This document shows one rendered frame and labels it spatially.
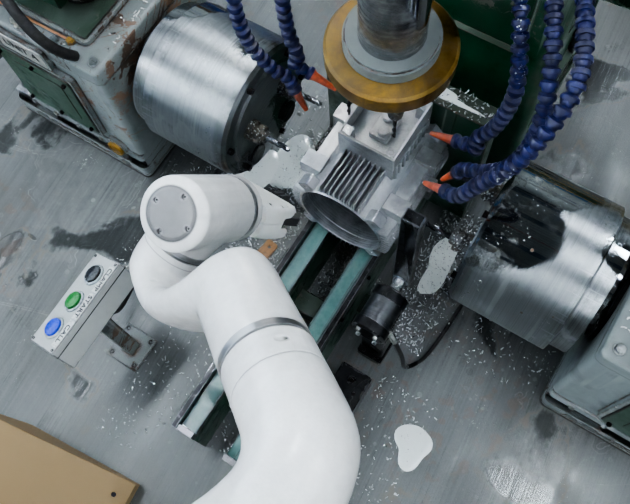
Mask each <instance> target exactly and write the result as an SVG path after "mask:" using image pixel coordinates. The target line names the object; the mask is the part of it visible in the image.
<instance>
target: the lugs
mask: <svg viewBox="0 0 630 504"><path fill-rule="evenodd" d="M431 131H436V132H441V133H443V132H442V130H441V129H440V128H439V127H438V125H437V124H429V128H428V129H426V131H425V136H424V137H425V138H426V139H427V140H428V142H429V143H438V142H439V140H440V139H437V138H435V137H433V136H431V135H430V132H431ZM319 183H320V180H319V179H318V178H317V177H316V176H315V175H314V174H313V173H305V174H304V175H303V177H302V178H301V180H300V181H299V182H298V184H299V185H300V186H301V187H302V188H303V189H304V190H305V191H314V190H315V188H316V187H317V185H318V184H319ZM303 214H304V215H305V216H306V217H307V218H308V219H309V220H310V221H312V222H317V221H315V220H314V219H313V218H312V217H311V216H310V215H309V213H308V212H307V211H306V210H305V211H304V212H303ZM364 220H365V221H366V222H367V223H368V224H369V225H370V226H371V227H372V229H378V230H381V229H382V227H383V226H384V224H385V223H386V221H387V218H386V217H385V216H384V215H383V214H382V213H381V212H380V211H379V210H374V209H371V210H370V212H369V213H368V215H367V216H366V218H365V219H364ZM364 250H365V251H366V252H367V253H368V254H369V255H372V256H379V255H380V254H381V252H380V251H378V250H367V249H364Z"/></svg>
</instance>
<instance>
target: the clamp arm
mask: <svg viewBox="0 0 630 504"><path fill-rule="evenodd" d="M426 219H427V218H426V217H425V216H424V215H422V214H420V213H418V212H416V211H414V210H412V209H411V208H407V209H406V210H405V212H404V213H403V215H402V217H401V221H400V228H399V235H398V242H397V249H396V256H395V263H394V270H393V276H392V277H393V279H392V281H393V280H394V279H395V277H398V278H396V279H395V281H396V282H399V281H400V279H402V281H401V283H400V284H401V285H402V286H403V285H404V283H405V285H404V286H403V288H404V287H409V285H410V284H411V282H412V280H413V278H414V273H415V269H416V264H417V260H418V255H419V251H420V246H421V242H422V237H423V233H424V228H425V224H426ZM399 278H400V279H399Z"/></svg>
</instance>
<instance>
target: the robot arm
mask: <svg viewBox="0 0 630 504"><path fill-rule="evenodd" d="M290 197H291V196H290V195H288V194H285V193H284V192H283V191H273V192H272V193H271V192H269V191H267V190H265V189H263V188H262V187H260V186H258V185H256V184H254V183H252V182H251V181H249V180H248V179H246V178H244V177H242V176H239V175H233V174H225V175H167V176H164V177H161V178H159V179H158V180H156V181H155V182H153V183H152V184H151V185H150V186H149V188H148V189H147V190H146V192H145V194H144V196H143V198H142V202H141V208H140V217H141V223H142V226H143V229H144V231H145V234H144V235H143V237H142V238H141V239H140V241H139V242H138V244H137V246H136V247H135V249H134V251H133V253H132V256H131V259H130V275H131V280H132V283H133V286H134V289H135V292H136V295H137V297H138V300H139V302H140V304H141V305H142V307H143V308H144V310H145V311H146V312H147V313H148V314H149V315H151V316H152V317H153V318H155V319H156V320H158V321H160V322H162V323H164V324H166V325H169V326H172V327H175V328H178V329H182V330H186V331H192V332H204V333H205V336H206V339H207V342H208V345H209V347H210V350H211V353H212V356H213V359H214V362H215V365H216V368H217V371H218V374H219V377H220V380H221V383H222V385H223V388H224V391H225V394H226V396H227V399H228V402H229V405H230V407H231V410H232V413H233V416H234V418H235V421H236V424H237V427H238V430H239V433H240V439H241V450H240V455H239V457H238V460H237V462H236V464H235V465H234V467H233V468H232V470H231V471H230V472H229V473H228V474H227V475H226V476H225V477H224V478H223V479H222V480H221V481H220V482H219V483H218V484H217V485H216V486H215V487H213V488H212V489H211V490H210V491H208V492H207V493H206V494H205V495H203V496H202V497H200V498H199V499H198V500H196V501H195V502H194V503H192V504H349V501H350V498H351V496H352V493H353V489H354V486H355V483H356V479H357V475H358V471H359V465H360V456H361V444H360V435H359V430H358V426H357V423H356V420H355V417H354V415H353V413H352V411H351V408H350V406H349V404H348V402H347V400H346V398H345V396H344V394H343V392H342V390H341V389H340V387H339V385H338V383H337V381H336V379H335V377H334V375H333V374H332V372H331V370H330V368H329V366H328V364H327V363H326V361H325V359H324V357H323V355H322V353H321V351H320V349H319V348H318V346H317V344H316V342H315V340H314V338H313V336H312V334H311V333H310V331H309V329H308V327H307V325H306V323H305V322H304V320H303V318H302V316H301V314H300V313H299V311H298V309H297V307H296V306H295V304H294V302H293V300H292V298H291V297H290V295H289V293H288V291H287V289H286V287H285V286H284V284H283V282H282V280H281V278H280V276H279V275H278V273H277V271H276V270H275V268H274V267H273V265H272V264H271V263H270V261H269V260H268V259H267V258H266V257H265V256H264V255H263V254H261V253H260V252H258V251H257V250H255V249H252V248H249V247H233V248H230V249H226V250H224V251H221V252H219V253H217V254H215V255H213V256H212V257H210V256H211V255H212V254H213V253H214V252H215V251H216V250H217V249H218V248H219V247H220V246H222V245H223V244H225V243H230V242H235V241H240V240H243V239H245V238H247V237H249V236H250V237H253V238H258V239H278V238H282V237H284V236H285V235H286V233H287V230H286V228H281V227H282V226H283V225H287V226H297V224H298V222H299V220H300V218H298V217H297V216H295V215H294V214H295V213H296V209H295V207H294V206H293V205H291V204H290V203H289V202H288V201H289V199H290ZM209 257H210V258H209ZM208 258H209V259H208Z"/></svg>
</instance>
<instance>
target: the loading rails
mask: <svg viewBox="0 0 630 504"><path fill-rule="evenodd" d="M340 240H341V239H340V238H336V236H335V235H332V233H331V232H329V233H328V231H327V230H326V229H325V230H324V229H323V227H322V226H321V225H320V224H319V223H318V222H312V221H310V220H308V221H307V223H306V224H305V226H304V227H303V229H302V230H301V232H300V233H299V235H297V237H296V239H295V241H294V242H293V244H292V245H291V247H290V248H288V249H287V250H286V252H285V253H284V255H283V256H282V258H281V259H280V261H279V262H278V264H277V265H278V266H277V267H276V269H275V270H276V271H277V273H278V275H279V276H280V278H281V280H282V282H283V284H284V286H285V287H286V289H287V291H288V293H289V295H290V297H291V298H292V300H293V302H294V304H295V306H296V307H297V309H298V311H299V313H300V314H301V316H302V318H304V319H305V320H307V321H309V322H310V324H309V326H308V329H309V331H310V333H311V334H312V336H313V338H314V340H315V342H316V344H317V346H318V348H319V349H320V351H321V353H322V355H323V357H324V359H325V361H327V359H328V357H329V356H330V354H331V353H332V351H333V349H334V348H335V346H336V344H337V343H338V341H339V340H340V338H341V336H342V335H343V333H344V332H345V330H346V328H347V327H348V325H349V324H350V322H351V320H352V319H353V317H354V316H355V314H356V313H357V314H359V313H360V312H361V310H362V309H363V307H364V305H365V304H366V302H367V300H368V299H369V297H370V296H371V295H369V294H368V293H369V292H370V290H371V288H372V287H373V285H374V284H375V282H376V280H377V279H378V277H379V276H380V274H381V272H382V271H383V269H384V268H385V266H386V264H387V263H388V261H389V260H390V258H391V256H392V255H393V253H394V252H395V250H396V248H397V244H395V243H394V244H393V245H392V247H391V248H390V250H389V251H388V252H387V253H385V254H384V253H382V252H381V254H380V255H379V256H372V255H369V254H368V253H367V252H366V251H365V250H364V249H363V248H360V249H357V251H356V252H355V254H354V255H353V257H352V259H351V260H350V262H349V263H348V265H347V266H346V268H345V269H344V271H343V273H342V274H341V276H340V277H339V279H338V280H337V282H336V284H335V285H334V287H333V288H332V290H331V291H330V293H329V294H328V296H327V298H326V299H325V301H324V300H322V299H320V298H319V297H317V296H315V295H313V294H312V293H310V292H308V289H309V288H310V286H311V285H312V283H313V281H314V280H315V278H316V277H317V275H318V274H319V272H320V271H321V269H322V268H323V266H324V265H325V263H326V261H327V260H328V258H329V257H330V255H331V254H332V252H333V251H334V249H335V248H336V246H337V245H338V243H339V242H340ZM230 409H231V407H230V405H229V402H228V399H227V396H226V394H225V391H224V388H223V385H222V383H221V380H220V377H219V374H218V371H217V368H216V365H215V362H214V361H213V362H212V363H211V365H210V367H209V369H208V370H207V372H206V373H205V375H204V376H203V378H202V379H201V381H200V382H199V384H198V385H197V387H196V388H195V390H194V391H192V392H191V393H190V394H189V396H188V397H187V399H186V400H185V402H184V403H183V405H182V406H181V408H180V412H179V413H178V415H177V416H176V418H175V419H174V421H173V422H172V424H171V426H173V427H174V428H176V429H177V430H179V431H180V432H182V433H183V434H185V435H186V436H188V437H189V438H191V439H192V440H194V441H196V442H198V443H199V444H201V445H203V446H204V447H206V446H207V444H208V443H209V441H210V439H211V438H212V437H213V435H214V433H215V432H216V430H217V429H218V427H219V426H220V424H221V423H222V421H223V420H224V418H225V417H226V415H227V414H228V412H229V410H230ZM240 450H241V439H240V433H239V435H238V436H237V438H236V440H235V441H234V443H233V444H232V446H231V447H230V449H229V450H228V452H227V454H224V455H223V457H222V460H224V461H225V462H227V463H228V464H230V465H231V466H233V467H234V465H235V464H236V462H237V460H238V457H239V455H240Z"/></svg>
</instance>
